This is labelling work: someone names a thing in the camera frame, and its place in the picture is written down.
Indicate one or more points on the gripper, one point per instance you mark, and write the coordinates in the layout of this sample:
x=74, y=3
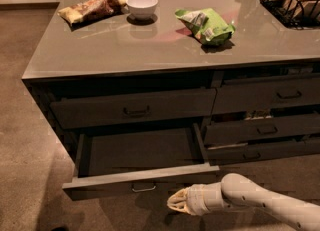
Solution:
x=196, y=199

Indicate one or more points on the grey drawer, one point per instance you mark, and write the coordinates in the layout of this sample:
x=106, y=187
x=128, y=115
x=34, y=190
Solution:
x=263, y=151
x=262, y=94
x=235, y=132
x=138, y=162
x=131, y=108

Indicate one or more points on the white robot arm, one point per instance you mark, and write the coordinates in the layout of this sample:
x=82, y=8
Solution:
x=236, y=192

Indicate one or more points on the grey drawer cabinet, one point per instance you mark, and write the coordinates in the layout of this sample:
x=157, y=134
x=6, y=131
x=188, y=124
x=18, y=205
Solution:
x=120, y=55

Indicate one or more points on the green chip bag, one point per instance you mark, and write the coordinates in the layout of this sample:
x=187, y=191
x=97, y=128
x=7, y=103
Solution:
x=206, y=25

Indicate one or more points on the white ceramic bowl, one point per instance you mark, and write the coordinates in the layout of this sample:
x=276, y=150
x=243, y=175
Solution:
x=142, y=9

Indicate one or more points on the brown yellow snack bag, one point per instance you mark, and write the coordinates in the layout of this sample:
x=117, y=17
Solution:
x=91, y=10

